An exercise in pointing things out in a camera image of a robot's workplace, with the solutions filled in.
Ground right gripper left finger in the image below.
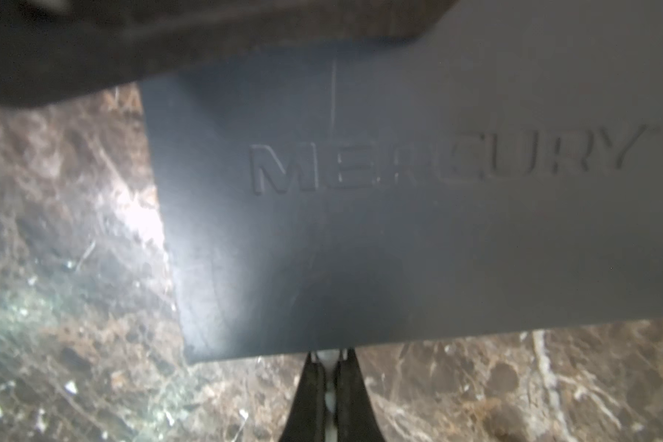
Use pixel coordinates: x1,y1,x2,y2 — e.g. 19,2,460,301
279,353,326,442

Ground square dark grey switch box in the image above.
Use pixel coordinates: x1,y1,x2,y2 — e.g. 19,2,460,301
141,1,663,363

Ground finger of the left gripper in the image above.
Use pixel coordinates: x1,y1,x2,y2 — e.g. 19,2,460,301
0,1,451,107

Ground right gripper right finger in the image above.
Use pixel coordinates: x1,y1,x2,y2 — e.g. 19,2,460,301
335,349,385,442

